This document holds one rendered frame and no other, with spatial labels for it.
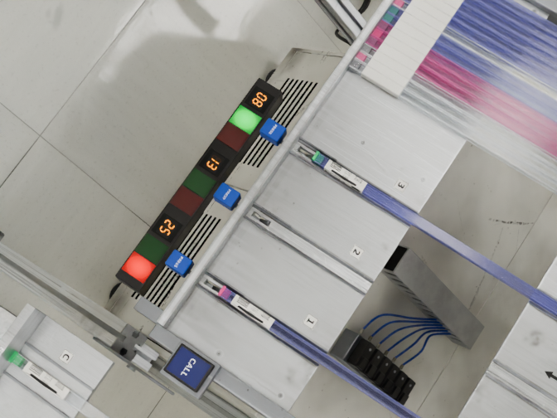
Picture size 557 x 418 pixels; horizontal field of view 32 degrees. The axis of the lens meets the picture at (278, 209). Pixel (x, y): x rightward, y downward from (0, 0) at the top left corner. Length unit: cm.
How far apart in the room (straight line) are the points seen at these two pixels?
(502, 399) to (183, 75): 107
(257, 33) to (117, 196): 47
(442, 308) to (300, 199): 46
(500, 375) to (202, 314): 39
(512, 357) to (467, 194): 50
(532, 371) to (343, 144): 38
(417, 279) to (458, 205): 17
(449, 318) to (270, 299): 50
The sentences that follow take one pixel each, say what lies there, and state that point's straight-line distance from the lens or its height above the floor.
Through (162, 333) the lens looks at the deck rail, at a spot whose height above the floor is 73.
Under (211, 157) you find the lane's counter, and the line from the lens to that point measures 132.
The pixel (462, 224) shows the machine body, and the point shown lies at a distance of 171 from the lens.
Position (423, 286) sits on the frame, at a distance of 161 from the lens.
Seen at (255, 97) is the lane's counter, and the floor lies 65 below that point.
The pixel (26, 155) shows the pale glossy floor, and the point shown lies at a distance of 191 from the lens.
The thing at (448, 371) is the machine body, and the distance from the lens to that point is 179.
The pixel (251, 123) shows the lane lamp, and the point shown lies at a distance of 133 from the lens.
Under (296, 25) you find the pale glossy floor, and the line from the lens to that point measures 219.
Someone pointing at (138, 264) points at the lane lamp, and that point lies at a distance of 129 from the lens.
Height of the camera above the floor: 175
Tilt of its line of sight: 52 degrees down
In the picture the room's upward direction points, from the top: 109 degrees clockwise
